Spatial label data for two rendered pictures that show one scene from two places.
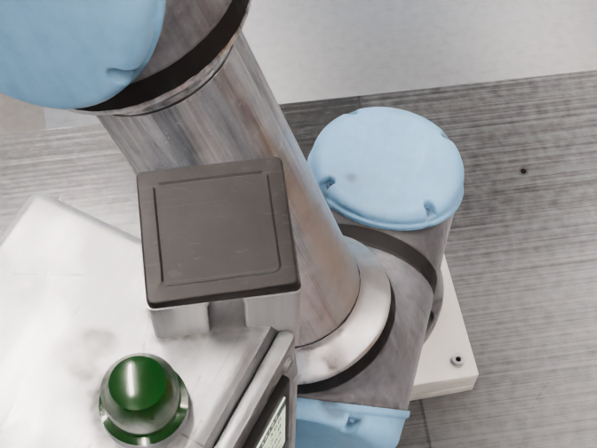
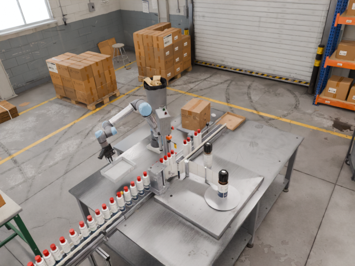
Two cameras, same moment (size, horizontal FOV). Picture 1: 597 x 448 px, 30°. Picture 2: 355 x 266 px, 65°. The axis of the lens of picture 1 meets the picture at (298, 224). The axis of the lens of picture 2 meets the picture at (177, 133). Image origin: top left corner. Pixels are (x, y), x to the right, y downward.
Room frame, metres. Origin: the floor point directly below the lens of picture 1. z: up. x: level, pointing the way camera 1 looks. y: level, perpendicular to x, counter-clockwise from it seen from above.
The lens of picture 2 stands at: (-1.67, 1.34, 2.72)
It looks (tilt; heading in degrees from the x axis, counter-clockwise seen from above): 34 degrees down; 321
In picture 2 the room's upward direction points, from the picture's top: 4 degrees counter-clockwise
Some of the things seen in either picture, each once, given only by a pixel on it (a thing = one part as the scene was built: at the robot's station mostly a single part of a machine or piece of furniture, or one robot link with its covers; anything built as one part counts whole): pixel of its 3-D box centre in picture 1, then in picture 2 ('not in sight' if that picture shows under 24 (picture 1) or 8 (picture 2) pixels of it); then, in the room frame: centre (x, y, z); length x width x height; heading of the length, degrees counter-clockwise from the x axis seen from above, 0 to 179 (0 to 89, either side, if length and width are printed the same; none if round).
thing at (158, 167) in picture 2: not in sight; (157, 168); (-0.15, 0.36, 1.14); 0.14 x 0.11 x 0.01; 100
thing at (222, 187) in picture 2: not in sight; (223, 184); (-0.60, 0.03, 1.04); 0.09 x 0.09 x 0.29
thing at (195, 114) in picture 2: not in sight; (196, 114); (0.44, -0.67, 0.99); 0.30 x 0.24 x 0.27; 107
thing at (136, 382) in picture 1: (140, 394); not in sight; (0.11, 0.04, 1.49); 0.03 x 0.03 x 0.02
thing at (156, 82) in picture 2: not in sight; (155, 85); (2.39, -1.48, 0.50); 0.42 x 0.41 x 0.28; 102
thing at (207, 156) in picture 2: not in sight; (207, 155); (-0.24, -0.17, 1.03); 0.09 x 0.09 x 0.30
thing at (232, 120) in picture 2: not in sight; (230, 120); (0.19, -1.03, 0.85); 0.30 x 0.26 x 0.04; 100
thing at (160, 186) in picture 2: not in sight; (158, 178); (-0.14, 0.36, 1.01); 0.14 x 0.13 x 0.26; 100
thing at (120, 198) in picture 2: not in sight; (120, 201); (-0.11, 0.73, 0.98); 0.05 x 0.05 x 0.20
